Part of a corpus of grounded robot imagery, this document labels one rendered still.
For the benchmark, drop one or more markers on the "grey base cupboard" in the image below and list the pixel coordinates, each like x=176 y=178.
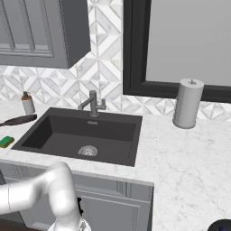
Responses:
x=114 y=201

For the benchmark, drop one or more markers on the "green and yellow sponge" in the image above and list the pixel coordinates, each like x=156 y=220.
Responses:
x=6 y=141

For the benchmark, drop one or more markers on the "white paper towel roll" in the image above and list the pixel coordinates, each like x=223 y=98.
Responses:
x=187 y=103

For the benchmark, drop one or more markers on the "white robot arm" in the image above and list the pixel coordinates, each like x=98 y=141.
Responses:
x=57 y=186

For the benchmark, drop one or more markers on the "grey wall cupboard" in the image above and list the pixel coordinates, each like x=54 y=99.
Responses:
x=39 y=31

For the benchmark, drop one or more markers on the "white soap dispenser bottle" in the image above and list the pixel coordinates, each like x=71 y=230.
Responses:
x=28 y=104

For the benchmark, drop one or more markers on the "black round object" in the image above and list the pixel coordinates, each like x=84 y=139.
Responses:
x=221 y=226

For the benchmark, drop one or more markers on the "grey metal tap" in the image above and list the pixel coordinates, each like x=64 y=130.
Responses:
x=93 y=103

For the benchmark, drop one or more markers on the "black framed window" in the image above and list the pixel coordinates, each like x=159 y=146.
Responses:
x=177 y=45

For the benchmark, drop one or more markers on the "dark grey sink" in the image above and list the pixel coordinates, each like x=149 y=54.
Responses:
x=81 y=135

